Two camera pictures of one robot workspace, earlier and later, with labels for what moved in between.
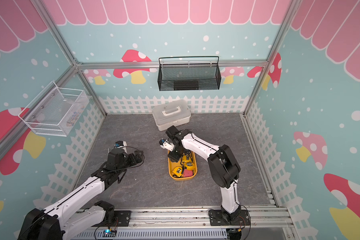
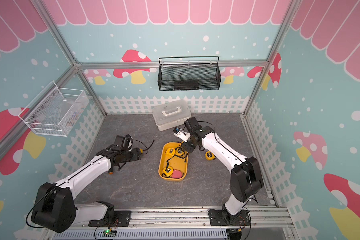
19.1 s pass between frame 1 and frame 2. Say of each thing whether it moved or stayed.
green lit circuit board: stayed
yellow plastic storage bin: moved
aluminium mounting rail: stayed
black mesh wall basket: stayed
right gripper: moved
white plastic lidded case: stayed
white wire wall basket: stayed
